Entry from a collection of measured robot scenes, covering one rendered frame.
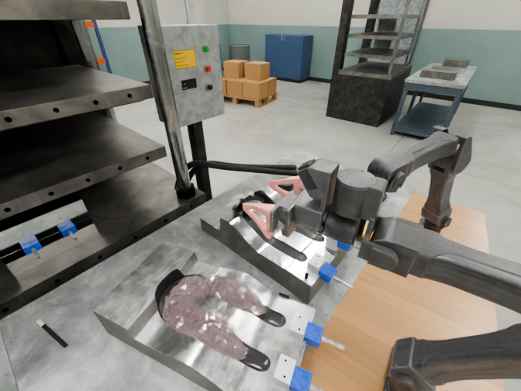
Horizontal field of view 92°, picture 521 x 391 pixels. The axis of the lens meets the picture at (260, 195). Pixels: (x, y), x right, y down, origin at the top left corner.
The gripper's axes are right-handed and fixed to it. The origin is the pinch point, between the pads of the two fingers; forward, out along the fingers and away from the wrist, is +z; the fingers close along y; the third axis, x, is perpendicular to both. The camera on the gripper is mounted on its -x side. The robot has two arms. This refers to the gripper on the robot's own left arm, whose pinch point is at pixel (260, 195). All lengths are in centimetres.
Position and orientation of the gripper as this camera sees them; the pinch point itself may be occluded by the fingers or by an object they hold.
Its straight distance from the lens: 51.8
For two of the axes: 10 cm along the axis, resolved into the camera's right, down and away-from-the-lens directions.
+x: 0.1, 8.2, 5.7
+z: -8.4, -3.0, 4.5
